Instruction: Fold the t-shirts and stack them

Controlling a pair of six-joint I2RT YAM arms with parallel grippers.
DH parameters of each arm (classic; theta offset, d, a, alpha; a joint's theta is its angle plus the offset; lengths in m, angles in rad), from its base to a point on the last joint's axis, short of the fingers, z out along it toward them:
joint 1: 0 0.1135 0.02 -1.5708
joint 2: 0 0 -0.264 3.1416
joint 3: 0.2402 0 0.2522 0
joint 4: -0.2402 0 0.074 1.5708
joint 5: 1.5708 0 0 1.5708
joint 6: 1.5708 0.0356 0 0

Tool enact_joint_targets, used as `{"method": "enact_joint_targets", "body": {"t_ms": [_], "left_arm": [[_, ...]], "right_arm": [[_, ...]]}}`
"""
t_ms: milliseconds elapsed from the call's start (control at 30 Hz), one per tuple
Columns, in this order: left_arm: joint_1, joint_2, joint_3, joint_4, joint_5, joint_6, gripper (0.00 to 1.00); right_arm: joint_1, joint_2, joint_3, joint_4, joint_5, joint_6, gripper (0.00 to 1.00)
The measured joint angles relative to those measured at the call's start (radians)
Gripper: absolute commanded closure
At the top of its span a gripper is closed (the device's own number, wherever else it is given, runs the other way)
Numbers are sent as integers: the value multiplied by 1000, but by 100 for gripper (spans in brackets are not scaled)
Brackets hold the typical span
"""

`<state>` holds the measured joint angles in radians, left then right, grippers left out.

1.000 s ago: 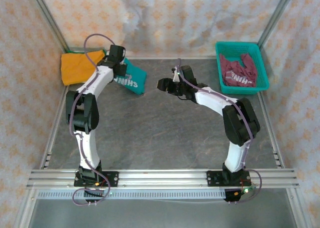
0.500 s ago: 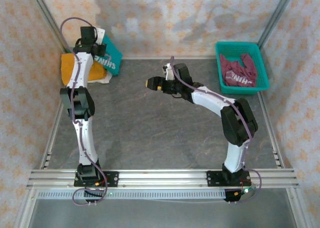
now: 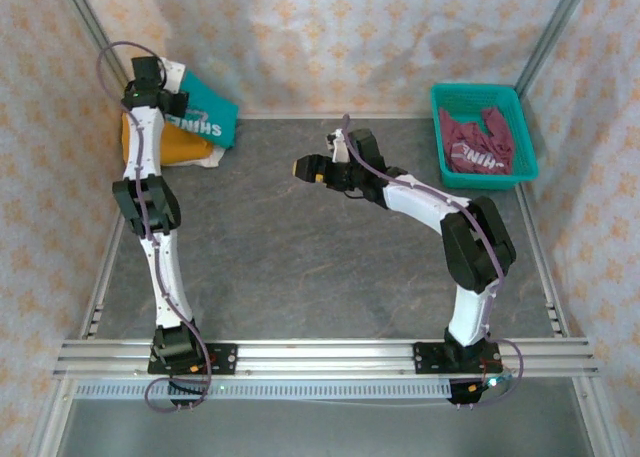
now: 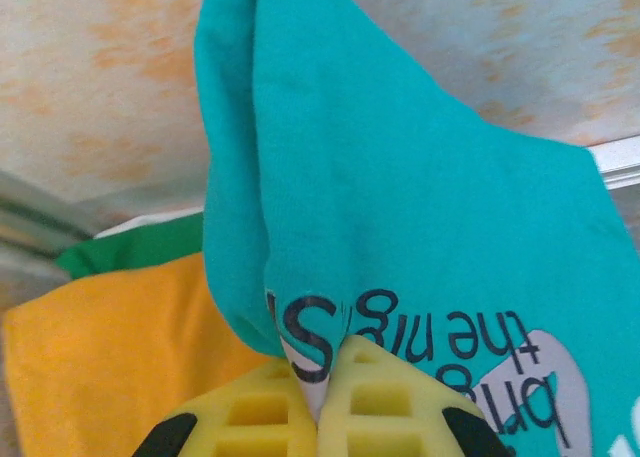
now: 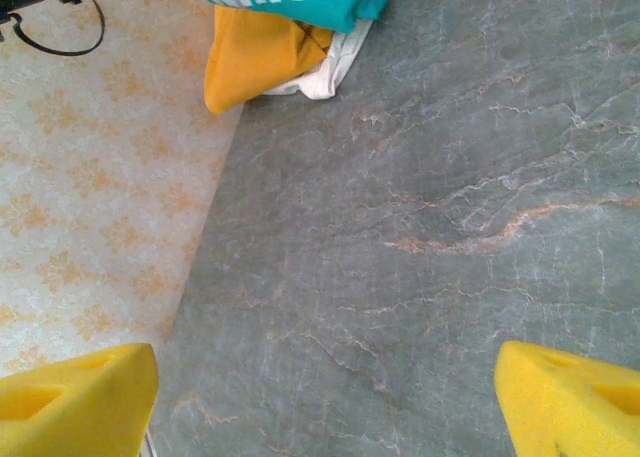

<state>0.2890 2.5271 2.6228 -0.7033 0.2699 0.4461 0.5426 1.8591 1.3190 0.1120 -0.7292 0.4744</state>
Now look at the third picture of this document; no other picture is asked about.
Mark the aluminium table side rail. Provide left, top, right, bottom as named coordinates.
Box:
left=27, top=169, right=139, bottom=457
left=514, top=182, right=616, bottom=457

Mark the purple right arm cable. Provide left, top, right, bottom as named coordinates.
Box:
left=340, top=114, right=525, bottom=409

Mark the teal t-shirt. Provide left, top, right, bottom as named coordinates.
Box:
left=172, top=71, right=240, bottom=151

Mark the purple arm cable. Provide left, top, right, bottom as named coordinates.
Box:
left=340, top=114, right=525, bottom=409
left=95, top=40, right=214, bottom=414

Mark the white folded t-shirt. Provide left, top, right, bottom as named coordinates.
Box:
left=198, top=144, right=225, bottom=170

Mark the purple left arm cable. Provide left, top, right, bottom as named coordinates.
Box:
left=95, top=40, right=214, bottom=414

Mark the orange folded t-shirt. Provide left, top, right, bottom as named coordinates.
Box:
left=121, top=114, right=214, bottom=167

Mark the grey slotted cable duct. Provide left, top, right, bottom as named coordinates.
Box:
left=72, top=380, right=454, bottom=401

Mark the maroon t-shirt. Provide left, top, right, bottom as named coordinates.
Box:
left=438, top=105, right=516, bottom=177

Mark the aluminium table edge rail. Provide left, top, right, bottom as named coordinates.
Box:
left=234, top=109, right=436, bottom=121

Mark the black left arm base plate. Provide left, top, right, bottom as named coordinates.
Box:
left=148, top=344, right=238, bottom=377

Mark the aluminium mounting rail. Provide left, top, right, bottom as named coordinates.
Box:
left=53, top=337, right=600, bottom=380

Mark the teal plastic basket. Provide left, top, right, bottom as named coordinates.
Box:
left=430, top=82, right=540, bottom=191

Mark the aluminium frame post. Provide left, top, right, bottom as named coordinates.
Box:
left=514, top=0, right=596, bottom=96
left=52, top=0, right=141, bottom=106

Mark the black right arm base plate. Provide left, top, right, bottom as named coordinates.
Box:
left=413, top=341, right=501, bottom=376

